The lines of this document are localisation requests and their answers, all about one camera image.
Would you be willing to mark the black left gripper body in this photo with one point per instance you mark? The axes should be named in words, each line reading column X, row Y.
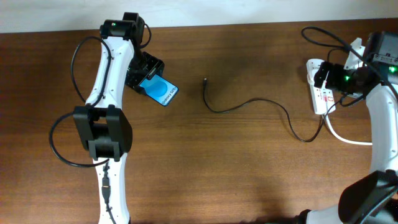
column 143, row 66

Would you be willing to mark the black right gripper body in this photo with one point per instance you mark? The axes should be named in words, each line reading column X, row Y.
column 341, row 79

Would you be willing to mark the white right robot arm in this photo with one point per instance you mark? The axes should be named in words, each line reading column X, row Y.
column 371, row 199

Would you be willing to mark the blue Galaxy smartphone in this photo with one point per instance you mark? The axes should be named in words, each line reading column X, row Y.
column 159, row 89

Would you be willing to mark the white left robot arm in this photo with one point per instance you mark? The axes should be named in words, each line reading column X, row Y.
column 102, row 126

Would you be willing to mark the white power strip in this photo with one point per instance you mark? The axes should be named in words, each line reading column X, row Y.
column 322, row 98

